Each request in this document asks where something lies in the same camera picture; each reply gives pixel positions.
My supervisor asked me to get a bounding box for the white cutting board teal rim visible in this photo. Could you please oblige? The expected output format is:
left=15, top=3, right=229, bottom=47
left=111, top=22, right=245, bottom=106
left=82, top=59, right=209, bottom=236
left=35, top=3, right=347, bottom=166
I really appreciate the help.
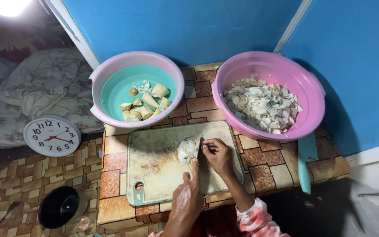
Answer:
left=126, top=120, right=245, bottom=207

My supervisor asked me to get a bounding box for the pink plastic basin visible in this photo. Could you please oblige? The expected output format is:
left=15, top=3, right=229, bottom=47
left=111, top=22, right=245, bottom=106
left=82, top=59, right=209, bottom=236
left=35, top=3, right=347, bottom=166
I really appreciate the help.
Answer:
left=211, top=51, right=326, bottom=142

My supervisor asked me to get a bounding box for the dark kitchen knife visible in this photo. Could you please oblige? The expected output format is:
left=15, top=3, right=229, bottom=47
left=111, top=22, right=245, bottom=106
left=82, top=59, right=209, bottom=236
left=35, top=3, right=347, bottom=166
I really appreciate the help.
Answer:
left=197, top=136, right=211, bottom=198

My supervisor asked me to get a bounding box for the pile of chopped white pieces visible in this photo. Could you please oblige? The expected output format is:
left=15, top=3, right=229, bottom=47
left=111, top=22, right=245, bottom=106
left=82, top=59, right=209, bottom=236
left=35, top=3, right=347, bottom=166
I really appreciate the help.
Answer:
left=177, top=136, right=199, bottom=166

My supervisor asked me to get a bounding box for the bright lamp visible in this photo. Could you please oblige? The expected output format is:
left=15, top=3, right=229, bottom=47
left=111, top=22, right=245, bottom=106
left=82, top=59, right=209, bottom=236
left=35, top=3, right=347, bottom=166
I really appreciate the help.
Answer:
left=0, top=0, right=32, bottom=18

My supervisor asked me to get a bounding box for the heap of white root slices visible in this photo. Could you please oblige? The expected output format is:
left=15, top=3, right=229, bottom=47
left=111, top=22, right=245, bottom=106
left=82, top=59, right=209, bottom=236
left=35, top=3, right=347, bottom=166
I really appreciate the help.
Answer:
left=223, top=73, right=303, bottom=135

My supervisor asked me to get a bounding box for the teal plastic sheath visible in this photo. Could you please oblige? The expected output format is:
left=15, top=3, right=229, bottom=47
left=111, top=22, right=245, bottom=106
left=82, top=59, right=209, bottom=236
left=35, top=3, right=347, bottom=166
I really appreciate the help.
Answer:
left=297, top=132, right=319, bottom=195

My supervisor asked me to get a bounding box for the clear glass jar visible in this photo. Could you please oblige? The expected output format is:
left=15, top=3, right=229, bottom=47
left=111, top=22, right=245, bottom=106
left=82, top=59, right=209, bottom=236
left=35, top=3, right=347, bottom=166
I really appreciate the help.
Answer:
left=73, top=215, right=96, bottom=233

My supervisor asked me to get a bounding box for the person's left hand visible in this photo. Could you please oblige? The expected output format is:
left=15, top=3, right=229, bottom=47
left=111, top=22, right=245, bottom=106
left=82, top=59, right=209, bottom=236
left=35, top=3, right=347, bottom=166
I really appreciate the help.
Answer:
left=171, top=158, right=205, bottom=222

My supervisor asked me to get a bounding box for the person's right hand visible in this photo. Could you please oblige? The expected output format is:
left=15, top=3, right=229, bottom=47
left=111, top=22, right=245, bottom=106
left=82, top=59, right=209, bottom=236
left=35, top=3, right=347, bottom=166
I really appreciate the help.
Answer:
left=202, top=138, right=236, bottom=179

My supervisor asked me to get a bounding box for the black round bowl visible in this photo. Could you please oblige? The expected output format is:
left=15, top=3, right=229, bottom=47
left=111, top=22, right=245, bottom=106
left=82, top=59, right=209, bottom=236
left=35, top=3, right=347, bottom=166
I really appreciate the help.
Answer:
left=38, top=186, right=89, bottom=229

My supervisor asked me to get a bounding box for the white round wall clock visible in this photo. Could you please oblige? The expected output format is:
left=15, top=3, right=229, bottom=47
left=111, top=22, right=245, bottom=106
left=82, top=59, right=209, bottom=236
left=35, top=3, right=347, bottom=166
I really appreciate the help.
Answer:
left=23, top=115, right=82, bottom=157

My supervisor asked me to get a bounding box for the teal basin pink dotted rim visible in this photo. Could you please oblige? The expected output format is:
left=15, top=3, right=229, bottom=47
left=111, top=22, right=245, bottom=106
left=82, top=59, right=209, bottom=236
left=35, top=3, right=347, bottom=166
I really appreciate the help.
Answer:
left=89, top=51, right=185, bottom=128

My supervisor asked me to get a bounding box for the group of peeled root chunks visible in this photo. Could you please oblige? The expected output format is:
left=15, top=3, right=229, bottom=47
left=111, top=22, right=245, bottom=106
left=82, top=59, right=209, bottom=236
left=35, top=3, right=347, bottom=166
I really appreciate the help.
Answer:
left=119, top=79, right=172, bottom=123

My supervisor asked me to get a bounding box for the brown stone-pattern table cover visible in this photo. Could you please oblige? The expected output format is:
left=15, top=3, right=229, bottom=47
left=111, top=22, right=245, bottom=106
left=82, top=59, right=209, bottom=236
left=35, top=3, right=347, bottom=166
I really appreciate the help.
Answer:
left=97, top=62, right=350, bottom=226

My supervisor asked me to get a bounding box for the bed with floral sheets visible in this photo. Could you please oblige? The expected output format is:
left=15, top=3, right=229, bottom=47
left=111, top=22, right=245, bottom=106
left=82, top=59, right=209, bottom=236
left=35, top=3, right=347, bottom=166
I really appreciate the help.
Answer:
left=0, top=20, right=104, bottom=150

